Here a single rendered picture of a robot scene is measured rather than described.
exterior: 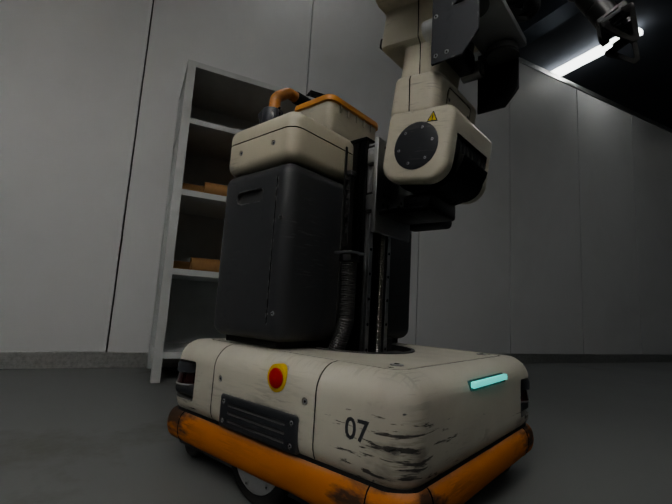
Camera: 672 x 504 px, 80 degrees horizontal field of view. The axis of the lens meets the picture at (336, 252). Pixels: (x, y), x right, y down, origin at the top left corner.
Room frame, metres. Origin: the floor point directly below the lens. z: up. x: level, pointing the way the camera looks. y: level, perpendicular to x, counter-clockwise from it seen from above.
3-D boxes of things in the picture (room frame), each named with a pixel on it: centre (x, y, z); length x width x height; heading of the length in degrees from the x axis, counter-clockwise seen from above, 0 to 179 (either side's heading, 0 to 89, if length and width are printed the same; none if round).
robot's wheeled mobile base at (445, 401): (1.04, -0.07, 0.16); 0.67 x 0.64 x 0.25; 49
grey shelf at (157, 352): (2.25, 0.48, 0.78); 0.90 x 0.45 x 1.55; 116
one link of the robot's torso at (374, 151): (0.98, -0.23, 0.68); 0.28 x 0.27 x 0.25; 139
